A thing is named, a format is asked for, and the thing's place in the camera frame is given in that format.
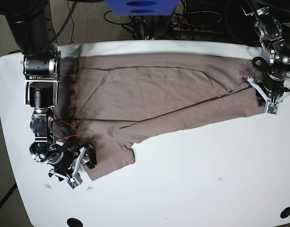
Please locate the black table cable grommet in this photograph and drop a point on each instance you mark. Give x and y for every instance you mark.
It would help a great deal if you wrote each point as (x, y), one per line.
(285, 213)

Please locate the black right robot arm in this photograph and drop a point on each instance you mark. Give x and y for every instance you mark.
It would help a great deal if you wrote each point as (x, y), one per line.
(31, 26)

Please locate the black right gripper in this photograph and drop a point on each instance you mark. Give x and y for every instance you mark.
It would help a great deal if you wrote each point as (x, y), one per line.
(64, 162)

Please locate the mauve T-shirt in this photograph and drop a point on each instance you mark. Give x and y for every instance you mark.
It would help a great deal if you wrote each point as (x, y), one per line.
(116, 101)

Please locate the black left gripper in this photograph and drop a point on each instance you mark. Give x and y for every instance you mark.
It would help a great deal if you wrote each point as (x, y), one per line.
(269, 84)

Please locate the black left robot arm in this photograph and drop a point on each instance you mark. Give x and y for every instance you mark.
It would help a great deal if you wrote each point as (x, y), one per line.
(251, 22)

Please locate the black power strip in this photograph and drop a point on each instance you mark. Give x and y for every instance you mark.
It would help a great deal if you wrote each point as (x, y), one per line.
(187, 27)

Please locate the blue plastic mount plate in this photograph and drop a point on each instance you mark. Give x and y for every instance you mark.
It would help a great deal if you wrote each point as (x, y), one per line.
(142, 7)

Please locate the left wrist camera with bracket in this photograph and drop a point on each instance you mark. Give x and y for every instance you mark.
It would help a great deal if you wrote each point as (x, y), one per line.
(272, 98)

